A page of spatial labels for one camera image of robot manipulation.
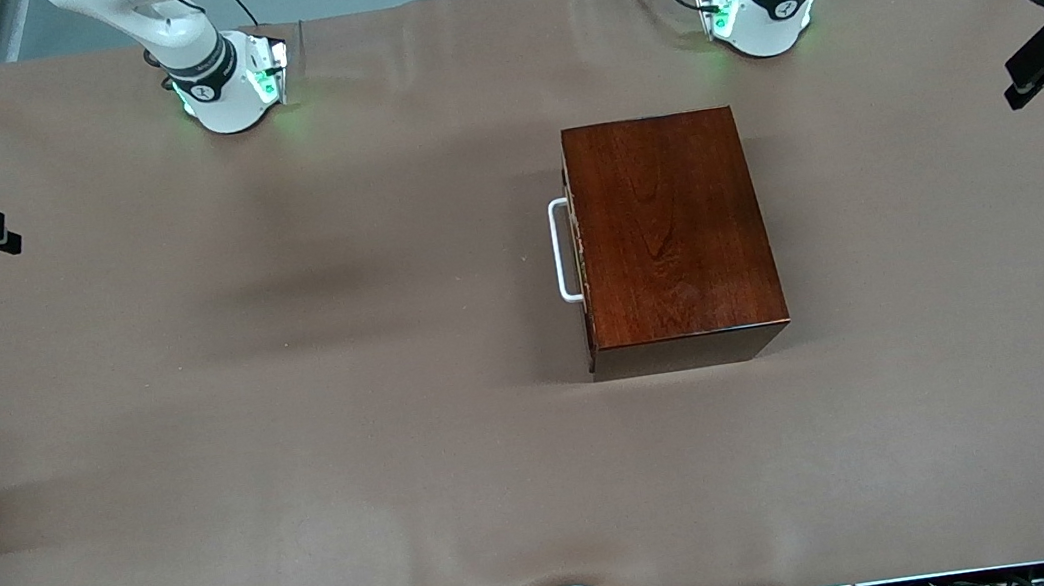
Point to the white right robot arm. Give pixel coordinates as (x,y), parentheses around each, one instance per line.
(219,101)

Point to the dark brown wooden cabinet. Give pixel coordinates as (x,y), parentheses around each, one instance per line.
(675,232)

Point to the brown table cover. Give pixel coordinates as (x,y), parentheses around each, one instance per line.
(402,450)

